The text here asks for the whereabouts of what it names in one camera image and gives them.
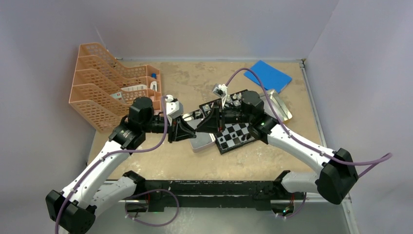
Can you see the blue notebook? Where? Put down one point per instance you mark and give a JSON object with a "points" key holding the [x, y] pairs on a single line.
{"points": [[270, 77]]}

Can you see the black white chess board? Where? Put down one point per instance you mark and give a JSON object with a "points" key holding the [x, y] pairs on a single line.
{"points": [[230, 138]]}

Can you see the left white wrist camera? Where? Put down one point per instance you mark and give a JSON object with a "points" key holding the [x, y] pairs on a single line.
{"points": [[173, 108]]}

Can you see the white stapler in rack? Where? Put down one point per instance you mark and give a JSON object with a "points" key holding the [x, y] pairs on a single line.
{"points": [[154, 85]]}

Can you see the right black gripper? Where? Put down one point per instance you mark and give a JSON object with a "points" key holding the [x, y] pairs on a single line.
{"points": [[213, 122]]}

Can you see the orange plastic file rack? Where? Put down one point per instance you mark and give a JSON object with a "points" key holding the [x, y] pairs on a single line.
{"points": [[96, 88]]}

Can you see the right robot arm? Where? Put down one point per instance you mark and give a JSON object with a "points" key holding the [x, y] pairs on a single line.
{"points": [[333, 172]]}

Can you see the silver metal tin tray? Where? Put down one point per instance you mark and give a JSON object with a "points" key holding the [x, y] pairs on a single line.
{"points": [[202, 140]]}

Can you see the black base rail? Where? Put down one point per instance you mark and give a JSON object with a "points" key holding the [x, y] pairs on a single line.
{"points": [[267, 195]]}

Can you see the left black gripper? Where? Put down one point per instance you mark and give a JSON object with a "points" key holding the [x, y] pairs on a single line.
{"points": [[179, 130]]}

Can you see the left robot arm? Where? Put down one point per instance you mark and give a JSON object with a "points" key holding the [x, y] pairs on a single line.
{"points": [[76, 207]]}

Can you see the white label box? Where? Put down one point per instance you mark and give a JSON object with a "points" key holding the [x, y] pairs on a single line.
{"points": [[134, 88]]}

